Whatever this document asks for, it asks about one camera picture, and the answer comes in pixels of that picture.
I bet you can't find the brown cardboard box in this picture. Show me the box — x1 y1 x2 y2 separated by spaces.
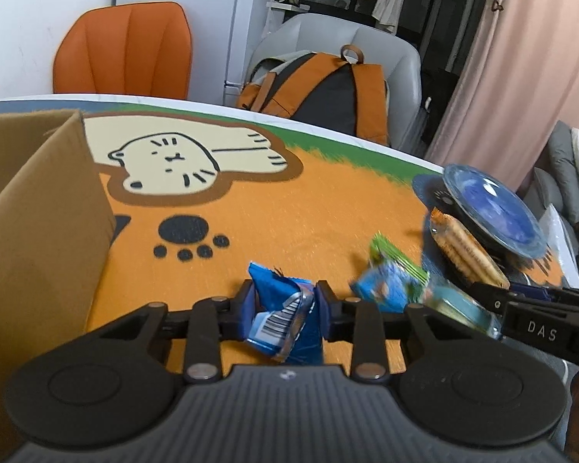
0 108 117 463

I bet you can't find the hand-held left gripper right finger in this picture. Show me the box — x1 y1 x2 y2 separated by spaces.
315 280 490 383

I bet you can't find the glass door metal frame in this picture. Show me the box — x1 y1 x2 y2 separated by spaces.
417 0 498 78

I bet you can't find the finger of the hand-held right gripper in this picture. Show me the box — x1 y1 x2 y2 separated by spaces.
509 286 579 307
468 282 511 318

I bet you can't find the orange biscuit packet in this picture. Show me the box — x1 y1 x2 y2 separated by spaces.
428 207 511 290

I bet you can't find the grey cushion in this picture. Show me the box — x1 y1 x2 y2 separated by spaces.
547 120 579 225

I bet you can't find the grey sofa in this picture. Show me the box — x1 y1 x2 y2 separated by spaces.
521 120 579 290

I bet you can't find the blue round plastic container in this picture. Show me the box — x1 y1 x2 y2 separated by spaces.
441 164 548 259

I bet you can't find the printed cartoon table mat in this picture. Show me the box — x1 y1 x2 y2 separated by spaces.
0 101 579 377

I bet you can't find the blue and green snack packet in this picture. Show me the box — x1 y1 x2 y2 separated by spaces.
350 232 432 312

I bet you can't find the pink curtain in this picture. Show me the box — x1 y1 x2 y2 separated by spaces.
425 0 579 189

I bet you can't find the orange and grey backpack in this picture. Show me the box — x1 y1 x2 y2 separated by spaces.
236 44 391 148

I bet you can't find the grey chair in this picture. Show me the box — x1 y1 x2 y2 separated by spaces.
248 14 423 152

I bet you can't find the orange chair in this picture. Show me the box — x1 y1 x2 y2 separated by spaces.
52 1 193 101

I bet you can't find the teal biscuit packet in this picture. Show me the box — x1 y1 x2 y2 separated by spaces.
425 284 503 341

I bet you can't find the white plastic bag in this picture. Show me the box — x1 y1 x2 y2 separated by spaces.
538 205 579 290

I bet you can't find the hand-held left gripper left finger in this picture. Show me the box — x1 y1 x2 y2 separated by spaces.
84 281 257 387

